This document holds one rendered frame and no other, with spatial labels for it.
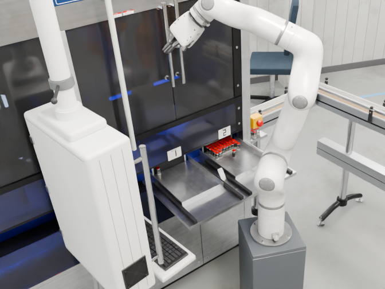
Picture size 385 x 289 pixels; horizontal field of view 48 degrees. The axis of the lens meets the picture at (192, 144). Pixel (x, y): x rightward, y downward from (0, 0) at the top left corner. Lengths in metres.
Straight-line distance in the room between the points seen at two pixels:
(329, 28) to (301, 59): 4.15
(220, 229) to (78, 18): 1.65
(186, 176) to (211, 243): 0.68
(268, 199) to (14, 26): 1.22
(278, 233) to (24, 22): 1.37
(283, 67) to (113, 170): 3.27
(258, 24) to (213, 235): 1.69
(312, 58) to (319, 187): 2.33
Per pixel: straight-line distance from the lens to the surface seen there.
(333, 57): 5.88
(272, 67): 4.60
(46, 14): 1.51
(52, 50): 1.54
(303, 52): 1.57
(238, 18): 1.52
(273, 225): 1.99
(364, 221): 3.55
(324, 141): 3.35
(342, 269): 3.17
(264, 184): 1.77
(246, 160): 2.52
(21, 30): 1.85
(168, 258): 2.05
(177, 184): 2.37
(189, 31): 1.63
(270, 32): 1.56
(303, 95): 1.55
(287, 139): 1.72
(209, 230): 2.86
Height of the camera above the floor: 2.30
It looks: 32 degrees down
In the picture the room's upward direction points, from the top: 5 degrees counter-clockwise
